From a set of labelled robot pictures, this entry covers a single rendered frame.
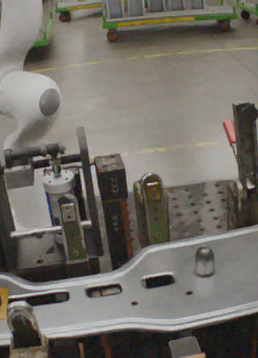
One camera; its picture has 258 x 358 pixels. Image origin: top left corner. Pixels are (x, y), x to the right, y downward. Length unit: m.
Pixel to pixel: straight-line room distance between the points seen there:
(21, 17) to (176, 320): 0.79
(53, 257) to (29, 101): 0.39
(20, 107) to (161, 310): 0.64
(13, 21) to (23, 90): 0.17
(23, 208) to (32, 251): 0.38
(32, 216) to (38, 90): 0.36
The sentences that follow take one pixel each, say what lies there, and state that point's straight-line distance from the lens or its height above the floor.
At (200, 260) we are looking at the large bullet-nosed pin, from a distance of 0.85.
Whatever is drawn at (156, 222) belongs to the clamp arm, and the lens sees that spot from 0.97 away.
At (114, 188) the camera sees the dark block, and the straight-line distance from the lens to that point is 0.99.
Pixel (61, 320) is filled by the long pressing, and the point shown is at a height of 1.00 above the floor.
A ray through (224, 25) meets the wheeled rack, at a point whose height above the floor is 0.10.
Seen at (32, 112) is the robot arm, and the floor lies 1.14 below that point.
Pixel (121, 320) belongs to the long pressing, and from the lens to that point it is 0.80.
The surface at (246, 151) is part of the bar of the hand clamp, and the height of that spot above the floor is 1.13.
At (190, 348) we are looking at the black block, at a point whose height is 0.99.
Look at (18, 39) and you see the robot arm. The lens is 1.29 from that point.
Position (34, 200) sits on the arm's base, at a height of 0.89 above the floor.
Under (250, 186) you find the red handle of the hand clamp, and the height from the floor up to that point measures 1.07.
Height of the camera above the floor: 1.52
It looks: 26 degrees down
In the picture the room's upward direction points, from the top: 6 degrees counter-clockwise
